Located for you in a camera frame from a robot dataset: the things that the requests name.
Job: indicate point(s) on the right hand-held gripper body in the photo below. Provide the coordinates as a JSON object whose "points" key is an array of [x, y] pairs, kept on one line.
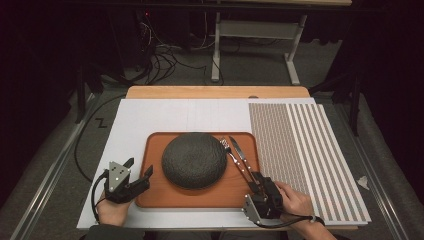
{"points": [[266, 203]]}

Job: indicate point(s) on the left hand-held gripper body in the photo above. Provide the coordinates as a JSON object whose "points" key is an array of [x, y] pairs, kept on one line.
{"points": [[116, 181]]}

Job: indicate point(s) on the brown wooden tray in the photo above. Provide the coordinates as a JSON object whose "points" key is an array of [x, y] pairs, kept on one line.
{"points": [[153, 196]]}

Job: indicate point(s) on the dark grey round plate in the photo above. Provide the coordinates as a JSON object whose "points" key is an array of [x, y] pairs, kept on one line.
{"points": [[193, 160]]}

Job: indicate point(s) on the person's right hand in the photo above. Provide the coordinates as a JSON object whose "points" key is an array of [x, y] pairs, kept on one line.
{"points": [[295, 203]]}

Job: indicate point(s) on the person's left hand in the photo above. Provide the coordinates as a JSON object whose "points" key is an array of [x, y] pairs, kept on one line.
{"points": [[111, 213]]}

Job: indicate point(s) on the striped placemat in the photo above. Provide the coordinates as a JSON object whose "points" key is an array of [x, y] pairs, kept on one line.
{"points": [[300, 143]]}

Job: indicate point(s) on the white board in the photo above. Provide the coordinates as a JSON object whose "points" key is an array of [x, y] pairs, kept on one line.
{"points": [[160, 116]]}

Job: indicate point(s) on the black metal stand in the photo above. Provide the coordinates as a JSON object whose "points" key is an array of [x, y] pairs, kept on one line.
{"points": [[355, 106], [80, 96]]}

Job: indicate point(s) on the wooden table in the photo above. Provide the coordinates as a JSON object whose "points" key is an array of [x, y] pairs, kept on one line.
{"points": [[216, 91]]}

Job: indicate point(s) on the small paper scrap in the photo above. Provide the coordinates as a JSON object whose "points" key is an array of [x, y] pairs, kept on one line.
{"points": [[363, 182]]}

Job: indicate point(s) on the white metal stand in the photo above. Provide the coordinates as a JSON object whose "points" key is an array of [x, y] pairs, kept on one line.
{"points": [[256, 29]]}

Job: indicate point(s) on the aluminium floor rail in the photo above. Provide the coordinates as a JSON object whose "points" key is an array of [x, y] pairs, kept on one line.
{"points": [[50, 173], [376, 186]]}

